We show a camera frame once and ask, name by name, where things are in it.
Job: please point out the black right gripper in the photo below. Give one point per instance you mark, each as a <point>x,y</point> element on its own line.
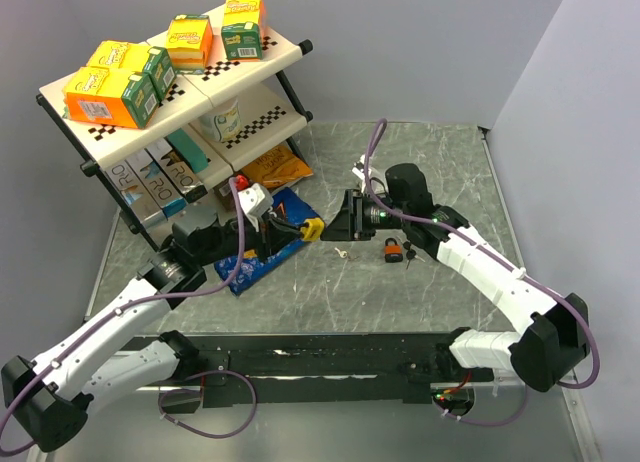
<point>340,228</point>

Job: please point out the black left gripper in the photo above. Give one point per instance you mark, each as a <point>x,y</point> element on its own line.
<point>273,235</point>

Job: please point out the silver yellow padlock keys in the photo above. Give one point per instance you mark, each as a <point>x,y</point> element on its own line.
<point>345,255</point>

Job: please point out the yellow padlock with key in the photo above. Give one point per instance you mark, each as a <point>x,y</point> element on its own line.
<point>311,229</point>

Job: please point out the orange padlock with keys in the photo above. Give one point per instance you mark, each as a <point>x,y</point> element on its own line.
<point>393,251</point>

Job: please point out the orange padlock key bunch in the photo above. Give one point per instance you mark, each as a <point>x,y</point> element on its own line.
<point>411,254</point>

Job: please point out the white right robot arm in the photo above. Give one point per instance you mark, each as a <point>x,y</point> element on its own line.
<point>548,338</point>

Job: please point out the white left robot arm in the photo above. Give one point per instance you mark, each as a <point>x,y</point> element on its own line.
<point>53,395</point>

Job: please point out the blue Doritos chip bag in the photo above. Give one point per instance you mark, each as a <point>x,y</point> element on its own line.
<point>288,206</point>

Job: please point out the yellow honey dijon chip bag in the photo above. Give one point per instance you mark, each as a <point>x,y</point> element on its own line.
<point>277,167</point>

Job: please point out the brown snack bag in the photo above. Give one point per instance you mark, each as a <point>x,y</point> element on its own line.
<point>222,191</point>

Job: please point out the teal box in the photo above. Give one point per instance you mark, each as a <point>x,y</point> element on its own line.
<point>189,150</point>

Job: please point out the white paper cup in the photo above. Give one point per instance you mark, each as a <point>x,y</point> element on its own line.
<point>223,122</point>

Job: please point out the middle white RO box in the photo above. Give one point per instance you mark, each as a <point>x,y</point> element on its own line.
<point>157,183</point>

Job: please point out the white ro box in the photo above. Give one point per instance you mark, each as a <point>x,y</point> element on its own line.
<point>135,194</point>
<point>157,183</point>

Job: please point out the beige two-tier shelf rack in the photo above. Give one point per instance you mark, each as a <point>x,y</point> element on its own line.
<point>270,110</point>

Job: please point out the left white RO box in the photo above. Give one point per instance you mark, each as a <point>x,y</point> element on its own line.
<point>135,194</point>

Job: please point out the green yellow sponge box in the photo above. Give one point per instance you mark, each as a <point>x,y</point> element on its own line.
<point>242,30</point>

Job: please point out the orange yellow sponge pack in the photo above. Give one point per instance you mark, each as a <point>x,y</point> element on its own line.
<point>188,41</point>

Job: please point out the front orange sponge box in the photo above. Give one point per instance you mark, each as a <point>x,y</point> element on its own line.
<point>115,97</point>

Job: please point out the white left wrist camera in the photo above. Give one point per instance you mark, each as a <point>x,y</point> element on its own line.
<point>255,201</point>

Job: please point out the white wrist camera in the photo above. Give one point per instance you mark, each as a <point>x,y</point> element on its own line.
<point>255,201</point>
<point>359,170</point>

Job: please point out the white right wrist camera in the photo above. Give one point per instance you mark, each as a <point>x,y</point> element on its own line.
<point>359,170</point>

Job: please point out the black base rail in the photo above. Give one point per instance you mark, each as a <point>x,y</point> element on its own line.
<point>330,367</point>

